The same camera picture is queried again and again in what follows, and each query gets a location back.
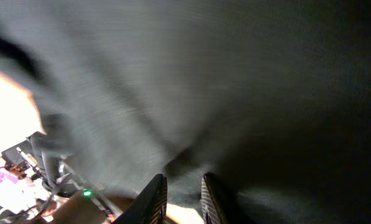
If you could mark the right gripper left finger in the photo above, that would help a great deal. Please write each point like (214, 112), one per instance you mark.
(150, 205)

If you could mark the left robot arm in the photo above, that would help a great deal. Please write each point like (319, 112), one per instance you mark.
(71, 200)

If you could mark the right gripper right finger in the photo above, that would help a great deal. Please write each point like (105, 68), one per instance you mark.
(218, 203)

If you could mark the black t-shirt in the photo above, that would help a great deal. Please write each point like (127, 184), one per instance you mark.
(273, 97)

